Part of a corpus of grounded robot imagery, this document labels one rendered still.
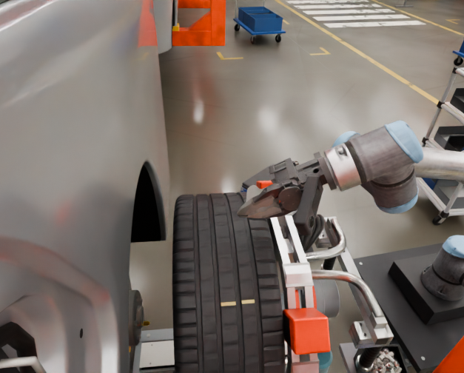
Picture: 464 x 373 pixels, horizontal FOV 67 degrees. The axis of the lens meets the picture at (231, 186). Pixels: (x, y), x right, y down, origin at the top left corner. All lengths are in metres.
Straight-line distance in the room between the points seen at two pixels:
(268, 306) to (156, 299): 1.43
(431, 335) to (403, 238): 0.98
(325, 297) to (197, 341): 0.45
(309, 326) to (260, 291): 0.12
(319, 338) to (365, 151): 0.38
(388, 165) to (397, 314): 1.28
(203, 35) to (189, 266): 3.73
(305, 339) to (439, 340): 1.21
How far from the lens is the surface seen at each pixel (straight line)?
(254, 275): 0.79
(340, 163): 0.70
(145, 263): 2.33
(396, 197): 0.80
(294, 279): 0.85
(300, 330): 0.77
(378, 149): 0.71
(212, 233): 0.84
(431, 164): 1.08
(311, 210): 0.69
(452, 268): 1.83
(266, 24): 6.31
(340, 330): 2.13
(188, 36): 4.34
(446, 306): 1.93
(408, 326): 1.91
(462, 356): 0.42
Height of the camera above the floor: 1.78
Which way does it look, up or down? 38 degrees down
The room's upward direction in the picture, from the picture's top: 2 degrees clockwise
